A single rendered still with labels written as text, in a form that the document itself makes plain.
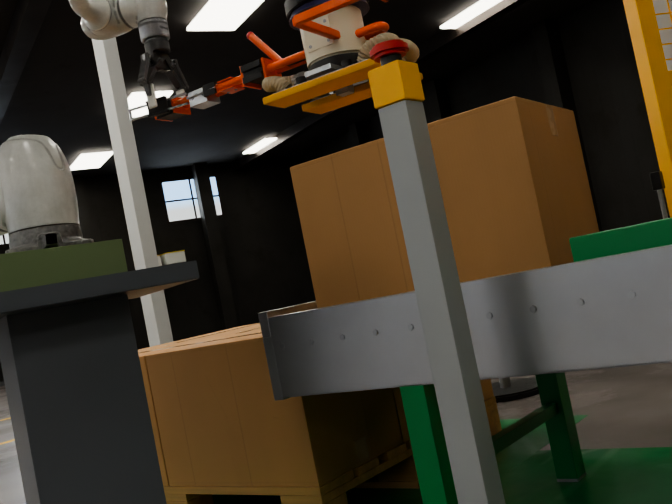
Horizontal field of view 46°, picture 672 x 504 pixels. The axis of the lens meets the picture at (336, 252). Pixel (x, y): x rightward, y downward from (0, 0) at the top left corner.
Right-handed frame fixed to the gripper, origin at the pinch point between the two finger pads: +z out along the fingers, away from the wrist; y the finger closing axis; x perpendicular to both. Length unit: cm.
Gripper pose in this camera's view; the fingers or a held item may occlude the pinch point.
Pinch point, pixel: (168, 106)
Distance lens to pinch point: 247.3
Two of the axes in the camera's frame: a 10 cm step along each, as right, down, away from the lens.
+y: 5.0, -0.6, 8.6
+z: 1.9, 9.8, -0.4
